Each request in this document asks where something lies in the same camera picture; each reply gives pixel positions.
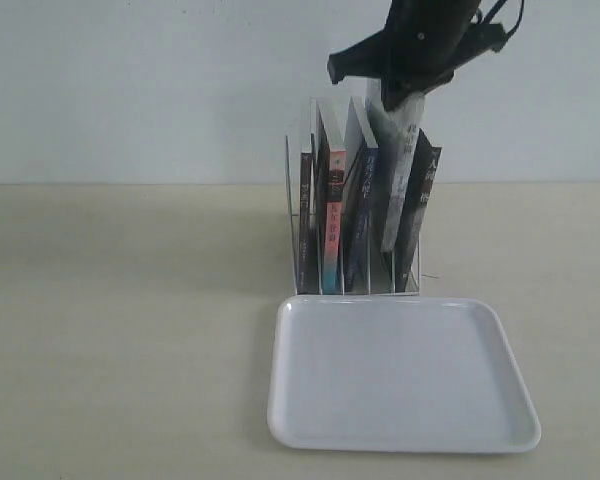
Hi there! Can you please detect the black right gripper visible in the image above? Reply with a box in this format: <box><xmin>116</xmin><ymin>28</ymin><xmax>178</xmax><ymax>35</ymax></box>
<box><xmin>380</xmin><ymin>1</ymin><xmax>481</xmax><ymax>111</ymax></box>

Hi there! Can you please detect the grey white book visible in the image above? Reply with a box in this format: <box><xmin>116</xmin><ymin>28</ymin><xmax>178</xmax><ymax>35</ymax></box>
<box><xmin>365</xmin><ymin>80</ymin><xmax>425</xmax><ymax>252</ymax></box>

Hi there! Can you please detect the blue moon book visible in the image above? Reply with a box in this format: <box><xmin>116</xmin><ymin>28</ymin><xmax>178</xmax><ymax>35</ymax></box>
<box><xmin>343</xmin><ymin>97</ymin><xmax>381</xmax><ymax>294</ymax></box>

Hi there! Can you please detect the black book rightmost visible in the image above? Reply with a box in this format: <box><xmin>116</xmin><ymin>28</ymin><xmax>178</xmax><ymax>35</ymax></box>
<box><xmin>394</xmin><ymin>130</ymin><xmax>442</xmax><ymax>292</ymax></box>

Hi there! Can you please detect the black book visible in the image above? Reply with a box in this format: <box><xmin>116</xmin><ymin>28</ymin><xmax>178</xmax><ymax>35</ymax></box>
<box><xmin>298</xmin><ymin>99</ymin><xmax>315</xmax><ymax>295</ymax></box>
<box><xmin>394</xmin><ymin>130</ymin><xmax>442</xmax><ymax>292</ymax></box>

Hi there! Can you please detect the red spine book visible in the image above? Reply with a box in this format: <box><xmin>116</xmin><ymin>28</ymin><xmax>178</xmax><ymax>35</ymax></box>
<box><xmin>316</xmin><ymin>98</ymin><xmax>347</xmax><ymax>294</ymax></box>

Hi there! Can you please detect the black book leftmost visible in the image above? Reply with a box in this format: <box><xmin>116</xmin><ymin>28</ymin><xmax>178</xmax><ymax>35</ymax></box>
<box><xmin>298</xmin><ymin>99</ymin><xmax>315</xmax><ymax>295</ymax></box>

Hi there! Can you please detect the white plastic tray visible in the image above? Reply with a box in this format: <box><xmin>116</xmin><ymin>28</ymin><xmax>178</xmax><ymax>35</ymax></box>
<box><xmin>267</xmin><ymin>295</ymin><xmax>542</xmax><ymax>454</ymax></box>

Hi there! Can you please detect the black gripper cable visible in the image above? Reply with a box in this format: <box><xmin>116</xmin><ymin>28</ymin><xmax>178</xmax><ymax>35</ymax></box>
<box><xmin>467</xmin><ymin>0</ymin><xmax>526</xmax><ymax>54</ymax></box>

